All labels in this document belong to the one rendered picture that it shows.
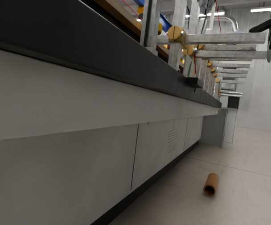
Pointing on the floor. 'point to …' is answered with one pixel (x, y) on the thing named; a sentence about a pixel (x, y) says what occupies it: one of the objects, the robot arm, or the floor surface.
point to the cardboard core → (211, 185)
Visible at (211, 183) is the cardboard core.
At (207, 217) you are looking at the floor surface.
